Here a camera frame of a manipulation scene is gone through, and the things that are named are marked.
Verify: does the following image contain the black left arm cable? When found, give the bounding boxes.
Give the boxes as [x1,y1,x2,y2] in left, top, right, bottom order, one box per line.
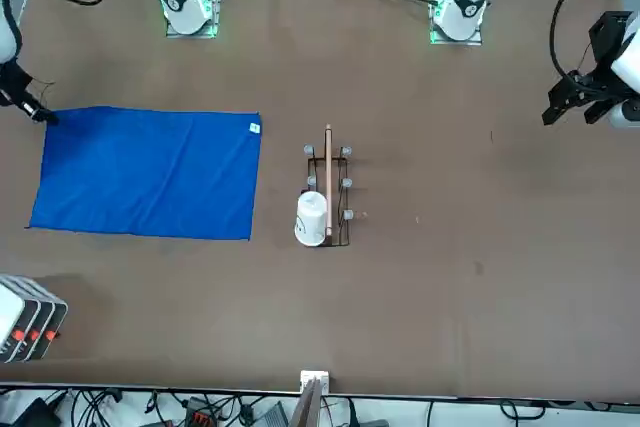
[548,0,601,81]

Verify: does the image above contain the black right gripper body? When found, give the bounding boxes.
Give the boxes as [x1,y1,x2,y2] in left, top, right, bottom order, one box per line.
[0,60,35,108]

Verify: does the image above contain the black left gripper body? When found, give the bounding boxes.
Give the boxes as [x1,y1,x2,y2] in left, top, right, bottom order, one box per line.
[567,10,635,98]

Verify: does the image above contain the black wire cup rack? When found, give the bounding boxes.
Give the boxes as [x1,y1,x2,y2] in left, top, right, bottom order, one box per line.
[302,123,354,250]

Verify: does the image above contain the blue towel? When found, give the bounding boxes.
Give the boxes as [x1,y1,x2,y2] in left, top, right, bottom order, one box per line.
[24,105,264,243]

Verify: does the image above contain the white drawer unit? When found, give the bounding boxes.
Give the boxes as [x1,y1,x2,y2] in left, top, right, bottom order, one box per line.
[0,274,69,364]

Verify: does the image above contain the aluminium frame post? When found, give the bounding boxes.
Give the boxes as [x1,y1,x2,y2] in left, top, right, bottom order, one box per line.
[289,370,332,427]

